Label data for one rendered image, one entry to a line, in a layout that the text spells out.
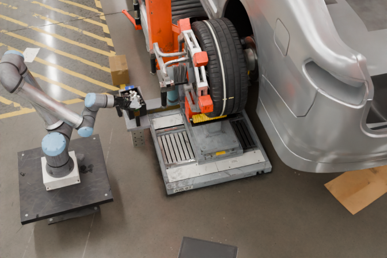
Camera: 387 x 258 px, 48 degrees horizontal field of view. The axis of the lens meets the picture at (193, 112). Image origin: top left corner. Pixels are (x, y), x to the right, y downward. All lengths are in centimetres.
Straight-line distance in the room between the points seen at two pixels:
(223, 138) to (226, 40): 93
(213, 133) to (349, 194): 112
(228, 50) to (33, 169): 161
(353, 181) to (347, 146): 132
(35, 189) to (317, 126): 193
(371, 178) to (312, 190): 48
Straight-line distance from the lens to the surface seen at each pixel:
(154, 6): 317
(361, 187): 363
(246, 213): 331
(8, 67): 271
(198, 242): 280
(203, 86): 273
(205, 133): 343
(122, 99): 290
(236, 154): 344
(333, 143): 232
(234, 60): 273
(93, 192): 310
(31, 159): 339
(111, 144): 372
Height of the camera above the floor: 283
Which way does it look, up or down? 47 degrees down
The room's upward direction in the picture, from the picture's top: straight up
